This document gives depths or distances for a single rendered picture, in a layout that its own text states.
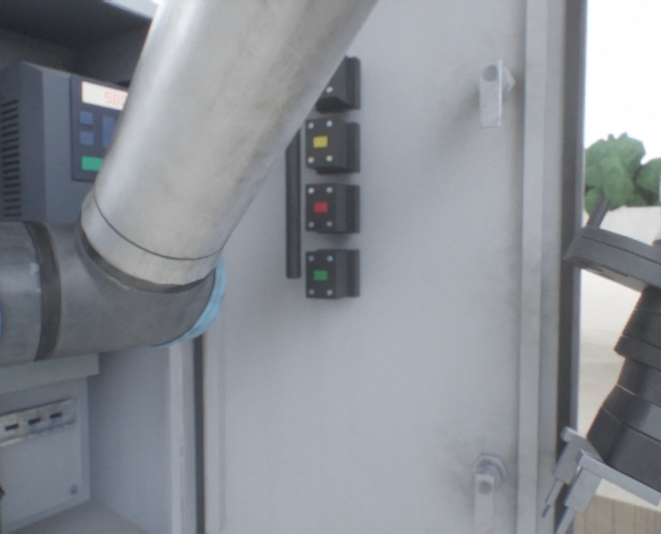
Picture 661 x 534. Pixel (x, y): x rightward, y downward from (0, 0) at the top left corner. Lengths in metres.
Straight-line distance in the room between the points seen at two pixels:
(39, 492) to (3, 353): 0.44
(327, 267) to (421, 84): 0.19
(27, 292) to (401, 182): 0.32
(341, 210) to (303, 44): 0.25
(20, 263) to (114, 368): 0.40
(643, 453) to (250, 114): 0.30
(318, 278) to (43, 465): 0.45
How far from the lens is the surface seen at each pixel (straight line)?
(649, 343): 0.38
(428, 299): 0.49
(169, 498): 0.66
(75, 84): 0.56
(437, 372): 0.50
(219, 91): 0.25
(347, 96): 0.50
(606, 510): 1.64
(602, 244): 0.38
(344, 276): 0.47
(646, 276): 0.38
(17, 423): 0.74
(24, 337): 0.35
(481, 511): 0.49
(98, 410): 0.77
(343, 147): 0.48
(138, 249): 0.31
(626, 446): 0.38
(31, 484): 0.77
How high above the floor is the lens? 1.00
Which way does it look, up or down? 3 degrees down
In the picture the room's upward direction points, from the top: straight up
